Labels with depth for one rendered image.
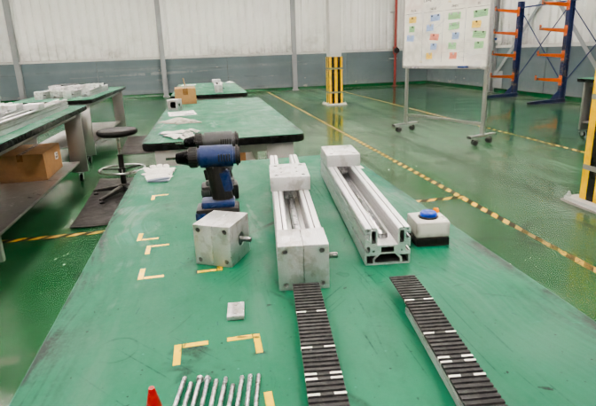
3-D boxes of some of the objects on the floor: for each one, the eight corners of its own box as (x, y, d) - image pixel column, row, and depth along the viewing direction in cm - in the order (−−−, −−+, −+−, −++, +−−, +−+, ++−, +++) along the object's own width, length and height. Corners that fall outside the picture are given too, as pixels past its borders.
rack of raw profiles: (482, 97, 1157) (489, 2, 1098) (515, 96, 1173) (523, 1, 1114) (587, 113, 844) (604, -20, 785) (630, 111, 860) (650, -20, 802)
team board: (390, 132, 725) (393, -4, 673) (414, 128, 749) (419, -3, 697) (471, 146, 600) (482, -19, 548) (497, 142, 624) (509, -17, 573)
